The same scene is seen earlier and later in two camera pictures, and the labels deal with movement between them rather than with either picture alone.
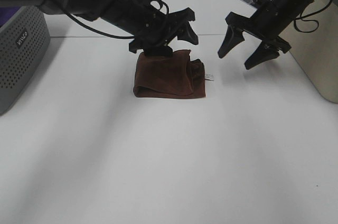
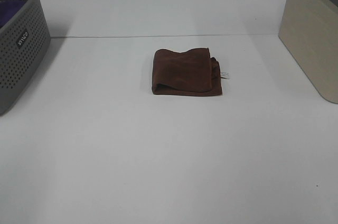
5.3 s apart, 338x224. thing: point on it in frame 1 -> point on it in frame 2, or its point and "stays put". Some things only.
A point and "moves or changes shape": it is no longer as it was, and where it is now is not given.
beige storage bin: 313,36 stays put
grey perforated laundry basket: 24,40 stays put
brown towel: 176,76 moves or changes shape
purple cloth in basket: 6,13 stays put
